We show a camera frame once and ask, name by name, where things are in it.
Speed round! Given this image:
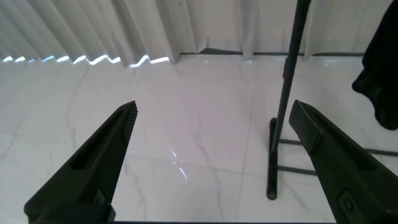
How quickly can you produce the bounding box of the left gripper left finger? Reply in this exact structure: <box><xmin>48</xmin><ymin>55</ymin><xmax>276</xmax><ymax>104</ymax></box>
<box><xmin>24</xmin><ymin>100</ymin><xmax>138</xmax><ymax>223</ymax></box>

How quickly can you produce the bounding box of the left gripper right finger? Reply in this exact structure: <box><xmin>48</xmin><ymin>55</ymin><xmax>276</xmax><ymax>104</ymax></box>
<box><xmin>288</xmin><ymin>100</ymin><xmax>398</xmax><ymax>223</ymax></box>

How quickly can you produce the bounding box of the black t-shirt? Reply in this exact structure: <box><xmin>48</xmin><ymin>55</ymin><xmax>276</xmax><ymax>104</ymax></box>
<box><xmin>351</xmin><ymin>0</ymin><xmax>398</xmax><ymax>131</ymax></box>

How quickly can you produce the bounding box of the black clothes rack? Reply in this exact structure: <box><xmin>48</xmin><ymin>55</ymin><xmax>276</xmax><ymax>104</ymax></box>
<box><xmin>266</xmin><ymin>0</ymin><xmax>398</xmax><ymax>200</ymax></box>

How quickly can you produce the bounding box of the white curtain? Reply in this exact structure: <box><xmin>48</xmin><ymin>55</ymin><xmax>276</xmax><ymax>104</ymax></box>
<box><xmin>0</xmin><ymin>0</ymin><xmax>392</xmax><ymax>68</ymax></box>

